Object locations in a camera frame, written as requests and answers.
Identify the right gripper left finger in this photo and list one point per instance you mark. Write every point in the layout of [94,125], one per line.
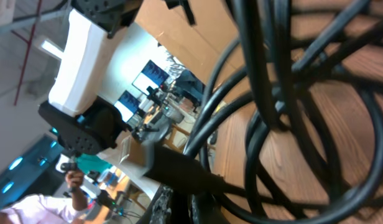
[159,211]

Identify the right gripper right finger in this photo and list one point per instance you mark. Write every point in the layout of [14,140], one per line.
[205,210]

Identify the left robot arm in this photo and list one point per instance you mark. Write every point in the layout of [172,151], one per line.
[85,122]

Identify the person in white shirt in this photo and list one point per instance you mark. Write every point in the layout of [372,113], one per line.
[38,208]

